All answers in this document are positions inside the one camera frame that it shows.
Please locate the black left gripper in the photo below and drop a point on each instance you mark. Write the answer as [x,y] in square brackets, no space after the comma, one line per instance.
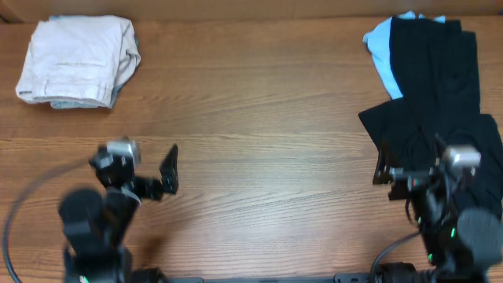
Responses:
[158,187]

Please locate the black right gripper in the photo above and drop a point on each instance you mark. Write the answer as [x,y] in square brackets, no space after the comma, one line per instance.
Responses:
[408,178]

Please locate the black t-shirt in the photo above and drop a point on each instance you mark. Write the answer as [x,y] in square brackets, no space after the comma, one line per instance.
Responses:
[436,68]

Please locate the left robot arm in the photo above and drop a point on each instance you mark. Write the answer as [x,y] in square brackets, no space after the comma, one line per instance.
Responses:
[95,225]

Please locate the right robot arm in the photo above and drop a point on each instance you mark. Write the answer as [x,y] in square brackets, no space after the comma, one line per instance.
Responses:
[462,245]

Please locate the light blue printed t-shirt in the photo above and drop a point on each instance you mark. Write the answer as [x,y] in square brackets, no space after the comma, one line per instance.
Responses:
[378,44]

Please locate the folded beige pants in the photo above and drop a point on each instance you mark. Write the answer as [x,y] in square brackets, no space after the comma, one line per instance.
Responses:
[42,77]

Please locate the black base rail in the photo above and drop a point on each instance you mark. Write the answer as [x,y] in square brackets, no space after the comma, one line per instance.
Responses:
[337,278]

